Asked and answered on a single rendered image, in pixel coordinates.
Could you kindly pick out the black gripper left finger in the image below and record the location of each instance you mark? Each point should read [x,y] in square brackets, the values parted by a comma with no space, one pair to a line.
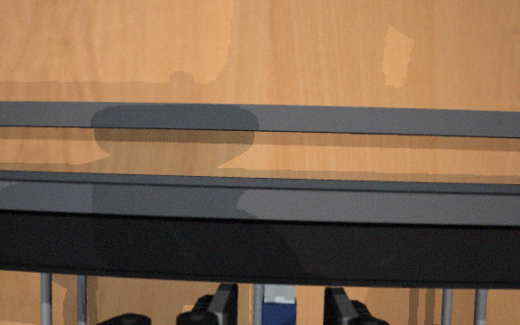
[209,309]

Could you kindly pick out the network cable plug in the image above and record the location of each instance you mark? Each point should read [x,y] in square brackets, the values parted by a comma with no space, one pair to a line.
[279,305]

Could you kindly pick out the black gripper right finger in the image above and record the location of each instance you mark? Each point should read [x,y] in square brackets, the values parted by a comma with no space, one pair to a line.
[340,310]

